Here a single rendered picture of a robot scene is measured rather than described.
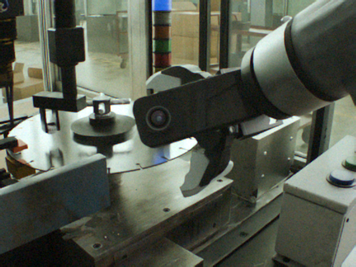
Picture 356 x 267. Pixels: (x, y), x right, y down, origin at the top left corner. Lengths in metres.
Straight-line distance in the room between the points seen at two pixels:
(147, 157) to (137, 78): 0.75
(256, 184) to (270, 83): 0.50
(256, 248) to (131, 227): 0.24
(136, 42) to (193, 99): 0.91
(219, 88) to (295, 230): 0.34
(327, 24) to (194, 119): 0.14
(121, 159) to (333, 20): 0.36
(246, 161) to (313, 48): 0.52
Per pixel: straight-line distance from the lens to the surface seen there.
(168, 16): 0.87
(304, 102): 0.30
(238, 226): 0.73
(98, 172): 0.42
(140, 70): 1.24
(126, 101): 0.63
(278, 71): 0.29
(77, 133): 0.61
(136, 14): 1.22
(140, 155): 0.54
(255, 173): 0.77
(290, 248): 0.64
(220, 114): 0.33
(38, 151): 0.58
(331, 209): 0.58
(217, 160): 0.38
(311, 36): 0.27
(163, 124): 0.33
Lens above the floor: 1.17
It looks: 21 degrees down
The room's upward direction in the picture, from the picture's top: straight up
